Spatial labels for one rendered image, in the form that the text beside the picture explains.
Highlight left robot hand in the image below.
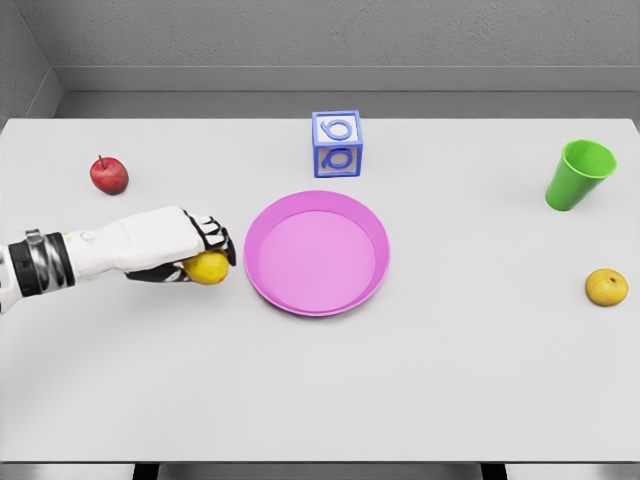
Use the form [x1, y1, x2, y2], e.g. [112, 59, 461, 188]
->
[115, 205, 238, 285]

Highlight red apple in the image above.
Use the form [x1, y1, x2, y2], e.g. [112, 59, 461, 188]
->
[89, 154, 130, 196]

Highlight yellow-brown pear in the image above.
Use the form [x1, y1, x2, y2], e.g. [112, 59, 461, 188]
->
[584, 267, 629, 308]

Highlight yellow lemon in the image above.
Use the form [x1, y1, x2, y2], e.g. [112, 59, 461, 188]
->
[181, 251, 231, 286]

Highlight pink plate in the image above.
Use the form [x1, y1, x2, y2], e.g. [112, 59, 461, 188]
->
[243, 190, 391, 317]

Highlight blue letter block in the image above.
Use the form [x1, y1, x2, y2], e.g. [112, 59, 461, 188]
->
[311, 109, 364, 179]

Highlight green cup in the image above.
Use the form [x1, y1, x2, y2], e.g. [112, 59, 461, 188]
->
[544, 138, 619, 212]

